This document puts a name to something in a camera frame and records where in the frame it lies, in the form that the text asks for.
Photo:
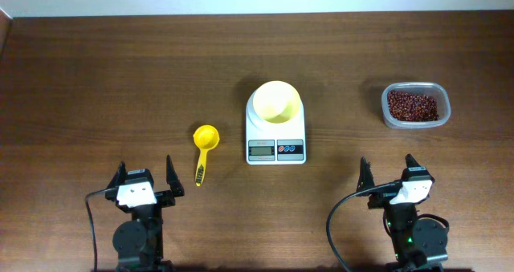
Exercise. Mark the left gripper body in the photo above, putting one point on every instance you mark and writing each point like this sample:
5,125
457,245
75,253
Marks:
165,197

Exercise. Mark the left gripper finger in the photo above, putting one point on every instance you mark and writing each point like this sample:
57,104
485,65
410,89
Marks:
172,180
118,178

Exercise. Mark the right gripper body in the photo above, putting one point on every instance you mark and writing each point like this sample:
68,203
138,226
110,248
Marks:
377,200

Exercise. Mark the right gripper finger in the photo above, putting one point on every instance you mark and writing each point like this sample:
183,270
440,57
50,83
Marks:
365,180
411,162

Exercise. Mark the yellow plastic measuring scoop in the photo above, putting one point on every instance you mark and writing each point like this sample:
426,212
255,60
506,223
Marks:
206,138

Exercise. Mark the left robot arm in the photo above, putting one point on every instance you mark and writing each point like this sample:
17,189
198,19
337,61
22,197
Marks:
139,241

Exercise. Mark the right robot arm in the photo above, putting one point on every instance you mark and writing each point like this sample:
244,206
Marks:
419,240

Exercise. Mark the white digital kitchen scale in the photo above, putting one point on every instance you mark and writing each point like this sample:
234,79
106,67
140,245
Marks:
269,144

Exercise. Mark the pale yellow plastic bowl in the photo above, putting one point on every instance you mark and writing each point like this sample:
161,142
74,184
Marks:
276,102

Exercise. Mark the red adzuki beans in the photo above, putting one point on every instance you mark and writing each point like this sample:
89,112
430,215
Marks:
412,107

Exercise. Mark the clear plastic food container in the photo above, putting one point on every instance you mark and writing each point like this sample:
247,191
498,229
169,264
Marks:
431,89

